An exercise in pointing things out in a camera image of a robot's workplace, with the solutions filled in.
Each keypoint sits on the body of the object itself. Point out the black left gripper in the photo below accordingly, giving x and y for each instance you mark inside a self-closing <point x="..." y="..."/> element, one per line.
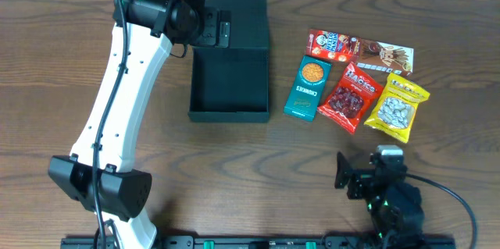
<point x="209" y="37"/>

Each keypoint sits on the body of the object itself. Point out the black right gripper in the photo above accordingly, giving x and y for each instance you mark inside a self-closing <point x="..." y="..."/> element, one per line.
<point x="361" y="179"/>

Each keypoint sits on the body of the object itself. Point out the dark green gift box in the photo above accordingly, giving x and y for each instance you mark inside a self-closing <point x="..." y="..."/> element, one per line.
<point x="230" y="76"/>

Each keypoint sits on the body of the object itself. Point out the teal Chunkies cookie box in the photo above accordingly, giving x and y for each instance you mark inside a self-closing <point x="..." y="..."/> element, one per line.
<point x="307" y="88"/>

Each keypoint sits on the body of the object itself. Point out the red Hello Panda box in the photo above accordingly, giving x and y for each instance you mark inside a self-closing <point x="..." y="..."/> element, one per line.
<point x="332" y="47"/>

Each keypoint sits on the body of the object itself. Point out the brown Pocky box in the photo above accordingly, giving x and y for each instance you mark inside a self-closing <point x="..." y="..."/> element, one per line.
<point x="384" y="57"/>

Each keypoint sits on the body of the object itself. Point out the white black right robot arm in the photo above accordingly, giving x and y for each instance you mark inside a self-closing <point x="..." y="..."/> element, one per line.
<point x="394" y="205"/>

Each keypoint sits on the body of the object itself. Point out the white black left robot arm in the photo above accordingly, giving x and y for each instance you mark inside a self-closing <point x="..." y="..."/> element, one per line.
<point x="99" y="171"/>

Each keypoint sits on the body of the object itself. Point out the red Hacks candy bag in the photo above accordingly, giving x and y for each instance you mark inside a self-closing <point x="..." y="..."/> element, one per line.
<point x="352" y="96"/>

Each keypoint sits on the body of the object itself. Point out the yellow seeds snack bag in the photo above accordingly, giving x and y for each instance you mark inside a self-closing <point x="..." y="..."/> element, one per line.
<point x="396" y="108"/>

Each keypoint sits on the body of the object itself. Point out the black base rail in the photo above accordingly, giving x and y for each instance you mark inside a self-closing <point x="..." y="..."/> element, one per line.
<point x="330" y="242"/>

